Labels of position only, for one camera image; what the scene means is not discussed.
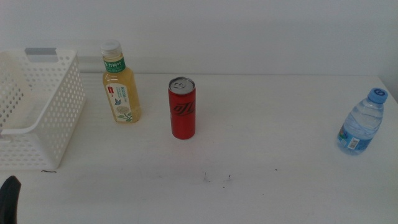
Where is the slim red soda can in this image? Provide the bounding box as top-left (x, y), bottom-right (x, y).
top-left (168, 77), bottom-right (197, 140)

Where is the clear water bottle blue cap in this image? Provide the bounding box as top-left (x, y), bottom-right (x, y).
top-left (336, 87), bottom-right (389, 156)

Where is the white perforated plastic basket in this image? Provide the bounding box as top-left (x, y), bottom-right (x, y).
top-left (0, 48), bottom-right (86, 171)

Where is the yellow tea bottle green label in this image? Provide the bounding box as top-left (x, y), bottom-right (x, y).
top-left (99, 39), bottom-right (142, 124)

